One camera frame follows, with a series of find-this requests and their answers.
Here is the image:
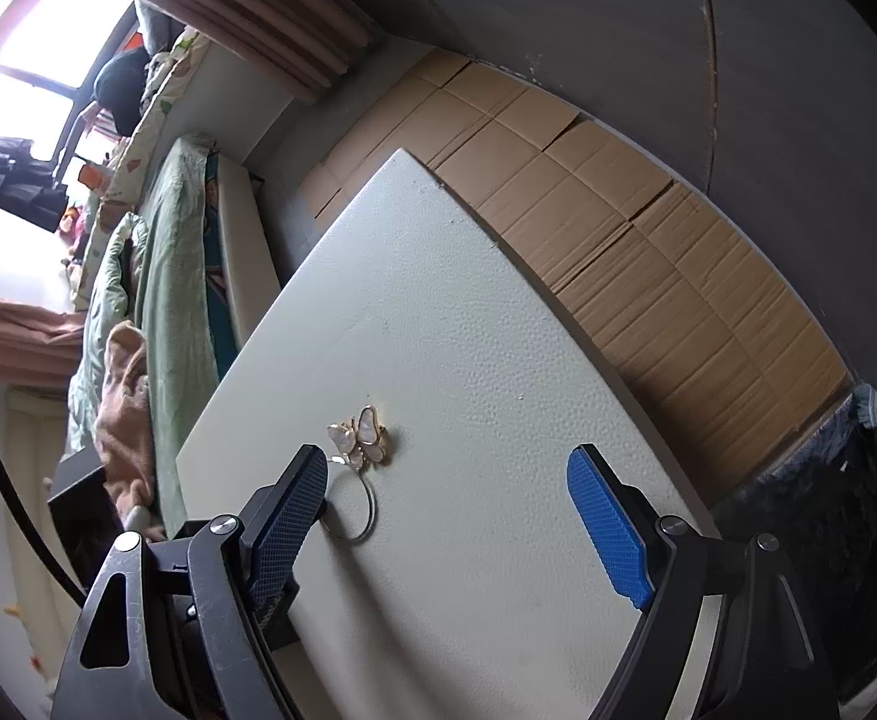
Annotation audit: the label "person's left hand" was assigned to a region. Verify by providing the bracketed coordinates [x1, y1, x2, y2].
[123, 505, 167, 543]

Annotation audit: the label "pink fleece blanket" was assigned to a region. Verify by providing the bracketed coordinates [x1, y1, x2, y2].
[94, 320, 157, 514]

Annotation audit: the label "left side pink curtain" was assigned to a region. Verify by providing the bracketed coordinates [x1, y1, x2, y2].
[0, 299, 86, 390]

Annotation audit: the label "green floral quilt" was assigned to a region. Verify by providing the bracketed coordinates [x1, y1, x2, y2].
[64, 213, 148, 457]

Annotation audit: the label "white foam board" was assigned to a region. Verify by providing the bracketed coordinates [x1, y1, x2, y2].
[176, 151, 713, 718]

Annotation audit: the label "flattened cardboard sheet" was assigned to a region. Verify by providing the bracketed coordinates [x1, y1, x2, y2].
[302, 49, 850, 502]

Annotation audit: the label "floral window sill cushion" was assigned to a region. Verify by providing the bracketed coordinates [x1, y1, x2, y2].
[73, 26, 211, 310]

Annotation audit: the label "dark hanging clothes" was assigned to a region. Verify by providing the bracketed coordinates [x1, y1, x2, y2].
[0, 137, 68, 232]

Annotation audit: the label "brown pink curtain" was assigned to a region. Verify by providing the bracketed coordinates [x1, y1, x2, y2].
[144, 0, 380, 104]

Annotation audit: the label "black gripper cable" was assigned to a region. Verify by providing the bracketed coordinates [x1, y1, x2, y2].
[0, 369, 89, 608]

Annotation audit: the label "cream bed frame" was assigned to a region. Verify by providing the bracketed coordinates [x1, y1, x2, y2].
[217, 156, 281, 348]

